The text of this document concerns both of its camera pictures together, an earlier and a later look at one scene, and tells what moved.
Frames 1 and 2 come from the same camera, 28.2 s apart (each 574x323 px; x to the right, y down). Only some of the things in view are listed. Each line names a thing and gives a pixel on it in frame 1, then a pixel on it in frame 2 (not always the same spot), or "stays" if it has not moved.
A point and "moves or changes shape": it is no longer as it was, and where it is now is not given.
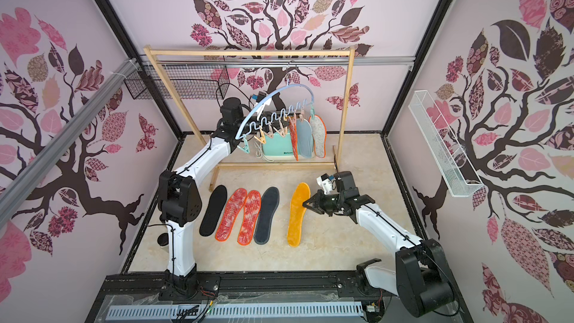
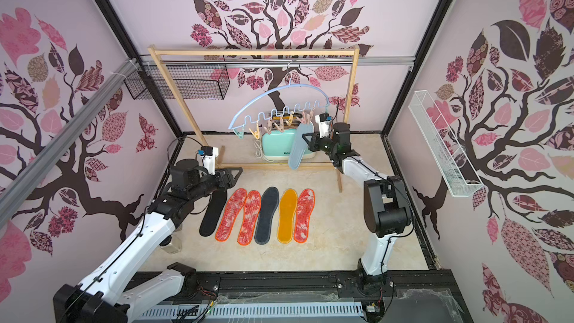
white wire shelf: (459, 175) stays
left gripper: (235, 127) to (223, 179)
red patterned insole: (252, 202) stays
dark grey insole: (269, 200) stays
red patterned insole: (223, 232) stays
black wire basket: (188, 81) stays
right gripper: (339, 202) to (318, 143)
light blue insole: (305, 138) moves or changes shape
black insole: (214, 211) stays
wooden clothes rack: (152, 50) stays
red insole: (293, 126) to (305, 205)
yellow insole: (300, 194) to (288, 206)
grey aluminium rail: (15, 188) stays
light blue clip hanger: (266, 127) moves or changes shape
